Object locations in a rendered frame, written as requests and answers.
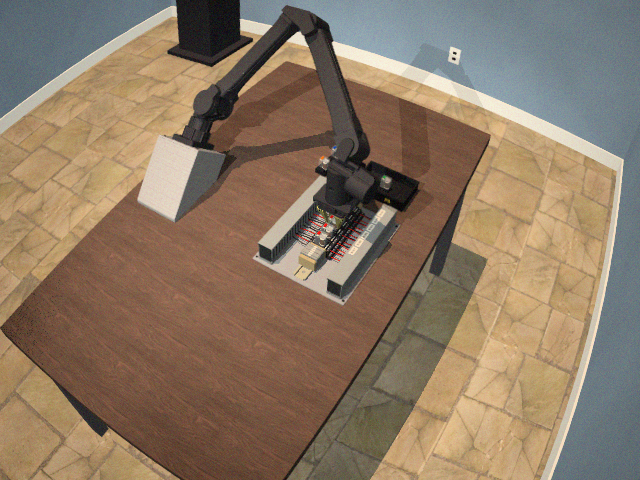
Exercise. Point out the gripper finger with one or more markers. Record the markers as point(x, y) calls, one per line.
point(324, 214)
point(339, 221)

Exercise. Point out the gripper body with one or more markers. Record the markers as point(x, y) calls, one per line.
point(334, 201)

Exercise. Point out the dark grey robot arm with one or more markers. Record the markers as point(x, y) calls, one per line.
point(359, 184)

